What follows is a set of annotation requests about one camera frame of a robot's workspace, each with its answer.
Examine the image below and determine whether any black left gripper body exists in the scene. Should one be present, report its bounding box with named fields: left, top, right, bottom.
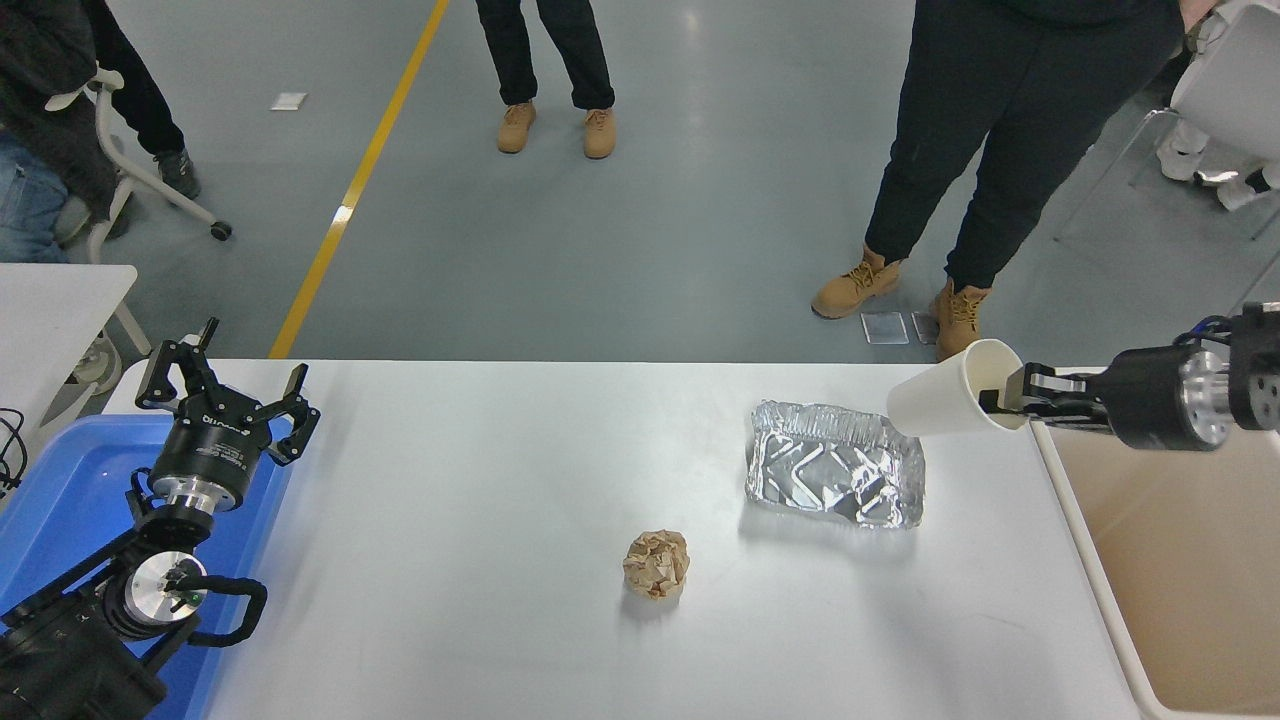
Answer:
left=150, top=398, right=275, bottom=495

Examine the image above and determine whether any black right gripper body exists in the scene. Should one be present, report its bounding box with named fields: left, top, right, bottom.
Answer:
left=1105, top=344, right=1197, bottom=452

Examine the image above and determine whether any white paper cup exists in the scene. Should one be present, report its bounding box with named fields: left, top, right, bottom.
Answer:
left=886, top=338, right=1031, bottom=439

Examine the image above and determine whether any silver foil tray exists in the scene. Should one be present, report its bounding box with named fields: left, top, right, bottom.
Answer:
left=744, top=400, right=927, bottom=529

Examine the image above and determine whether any white side table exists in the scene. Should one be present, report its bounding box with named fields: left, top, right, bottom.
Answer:
left=0, top=262, right=153, bottom=441

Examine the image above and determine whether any blue plastic tray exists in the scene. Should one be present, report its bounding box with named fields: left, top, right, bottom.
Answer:
left=0, top=413, right=296, bottom=720

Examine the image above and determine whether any grey metal chair leg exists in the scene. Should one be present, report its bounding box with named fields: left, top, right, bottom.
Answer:
left=1222, top=255, right=1280, bottom=328

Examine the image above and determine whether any white wheeled chair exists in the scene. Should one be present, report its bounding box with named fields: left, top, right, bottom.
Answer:
left=45, top=70, right=235, bottom=263

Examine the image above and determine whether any large pale plastic bin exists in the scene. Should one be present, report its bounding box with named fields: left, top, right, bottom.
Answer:
left=1015, top=368, right=1280, bottom=720

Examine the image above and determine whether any seated person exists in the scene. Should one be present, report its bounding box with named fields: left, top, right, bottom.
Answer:
left=1155, top=112, right=1280, bottom=213
left=0, top=0, right=119, bottom=264

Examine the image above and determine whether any crumpled tan paper ball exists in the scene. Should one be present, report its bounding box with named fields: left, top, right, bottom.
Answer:
left=622, top=529, right=692, bottom=602

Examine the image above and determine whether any black cable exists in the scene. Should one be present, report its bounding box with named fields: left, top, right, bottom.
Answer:
left=0, top=405, right=29, bottom=496

